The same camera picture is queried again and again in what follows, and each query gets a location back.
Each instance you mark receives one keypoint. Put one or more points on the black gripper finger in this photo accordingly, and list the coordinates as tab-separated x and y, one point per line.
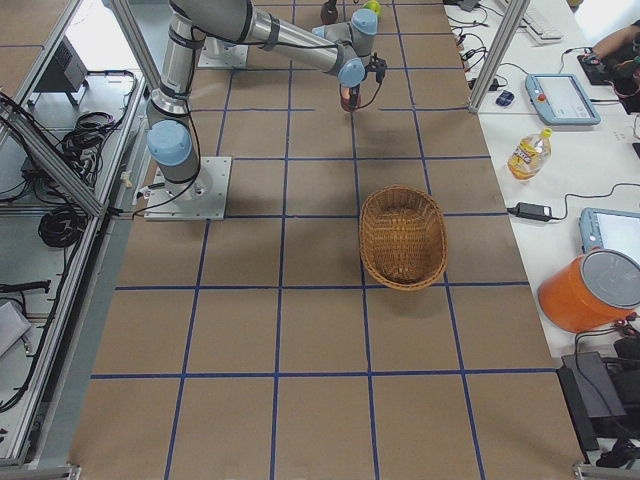
354	97

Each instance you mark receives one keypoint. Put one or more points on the dark red apple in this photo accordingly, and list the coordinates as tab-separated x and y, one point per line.
329	12

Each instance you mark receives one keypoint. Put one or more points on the green apple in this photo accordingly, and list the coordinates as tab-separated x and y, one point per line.
374	6

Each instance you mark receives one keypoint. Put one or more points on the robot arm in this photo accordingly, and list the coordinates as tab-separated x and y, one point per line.
344	50

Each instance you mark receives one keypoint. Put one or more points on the woven wicker basket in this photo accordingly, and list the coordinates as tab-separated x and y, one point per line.
402	238

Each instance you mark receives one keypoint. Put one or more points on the small blue device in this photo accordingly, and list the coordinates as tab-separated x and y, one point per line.
505	98

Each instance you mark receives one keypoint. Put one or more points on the yellow drink bottle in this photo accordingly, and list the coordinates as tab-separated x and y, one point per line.
530	155

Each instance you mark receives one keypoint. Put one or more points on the blue teach pendant far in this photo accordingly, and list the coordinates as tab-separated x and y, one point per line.
560	100

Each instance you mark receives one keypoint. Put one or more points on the blue teach pendant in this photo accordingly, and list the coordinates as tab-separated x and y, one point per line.
610	229
560	100

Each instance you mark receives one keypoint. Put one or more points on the black power adapter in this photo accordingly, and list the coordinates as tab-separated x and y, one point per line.
531	211

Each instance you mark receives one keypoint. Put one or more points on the blue teach pendant near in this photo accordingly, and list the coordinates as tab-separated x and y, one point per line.
610	229

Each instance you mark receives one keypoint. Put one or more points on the orange bucket with grey lid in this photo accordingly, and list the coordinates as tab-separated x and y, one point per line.
596	288

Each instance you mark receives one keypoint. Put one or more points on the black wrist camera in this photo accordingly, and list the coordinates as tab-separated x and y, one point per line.
378	67

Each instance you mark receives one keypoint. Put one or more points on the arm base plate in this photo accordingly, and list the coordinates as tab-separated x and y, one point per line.
205	199
220	55

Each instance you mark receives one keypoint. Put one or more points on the aluminium frame post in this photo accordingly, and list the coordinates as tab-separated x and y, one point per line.
500	44

